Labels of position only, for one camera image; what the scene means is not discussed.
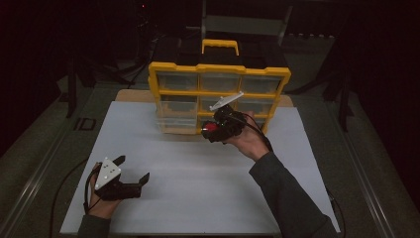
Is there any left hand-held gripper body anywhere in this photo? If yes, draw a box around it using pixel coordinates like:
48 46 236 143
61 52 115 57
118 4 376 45
94 157 144 201

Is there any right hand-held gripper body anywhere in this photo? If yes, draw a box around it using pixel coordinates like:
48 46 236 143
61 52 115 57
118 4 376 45
209 91 248 143

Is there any small round red object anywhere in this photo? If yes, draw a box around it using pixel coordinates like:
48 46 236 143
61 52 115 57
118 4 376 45
202 121 220 134

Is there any clear plastic drawer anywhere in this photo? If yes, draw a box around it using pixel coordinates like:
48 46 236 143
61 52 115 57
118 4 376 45
156 95 200 135

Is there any yellow black drawer organizer cabinet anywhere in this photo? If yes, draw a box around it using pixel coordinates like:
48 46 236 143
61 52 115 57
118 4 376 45
148 38 292 137

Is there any person's left hand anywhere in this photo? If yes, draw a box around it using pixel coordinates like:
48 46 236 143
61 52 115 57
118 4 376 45
86 162 123 220

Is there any person's right hand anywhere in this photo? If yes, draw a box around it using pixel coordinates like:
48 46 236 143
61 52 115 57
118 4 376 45
223 110 271 163

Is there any black stand leg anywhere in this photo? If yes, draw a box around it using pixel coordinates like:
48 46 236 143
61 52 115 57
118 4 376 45
336 73 355 133
64 59 81 119

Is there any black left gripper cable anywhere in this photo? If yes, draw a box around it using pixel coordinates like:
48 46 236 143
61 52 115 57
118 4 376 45
49 158 100 238

